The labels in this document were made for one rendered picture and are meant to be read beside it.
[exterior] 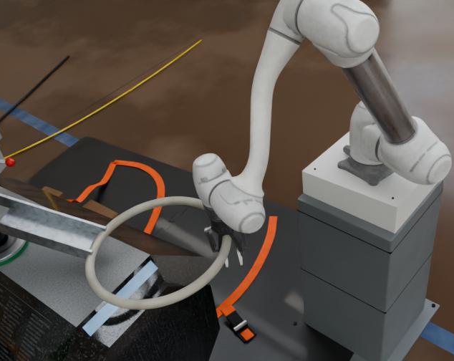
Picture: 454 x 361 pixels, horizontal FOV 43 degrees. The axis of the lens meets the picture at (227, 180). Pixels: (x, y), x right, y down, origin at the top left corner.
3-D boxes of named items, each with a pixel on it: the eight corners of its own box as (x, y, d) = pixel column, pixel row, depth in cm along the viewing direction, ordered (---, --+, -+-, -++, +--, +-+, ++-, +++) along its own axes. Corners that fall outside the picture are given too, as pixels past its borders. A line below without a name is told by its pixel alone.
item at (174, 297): (61, 304, 179) (57, 298, 177) (122, 199, 214) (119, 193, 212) (208, 319, 163) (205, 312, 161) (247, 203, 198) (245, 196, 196)
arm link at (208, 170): (193, 198, 177) (213, 219, 168) (180, 157, 168) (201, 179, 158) (223, 182, 180) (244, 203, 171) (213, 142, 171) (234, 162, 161)
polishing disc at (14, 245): (6, 215, 221) (5, 213, 220) (39, 236, 210) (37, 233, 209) (-42, 249, 210) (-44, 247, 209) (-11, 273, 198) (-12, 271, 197)
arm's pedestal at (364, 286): (346, 260, 295) (349, 134, 244) (440, 306, 267) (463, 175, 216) (288, 326, 269) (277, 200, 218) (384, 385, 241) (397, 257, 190)
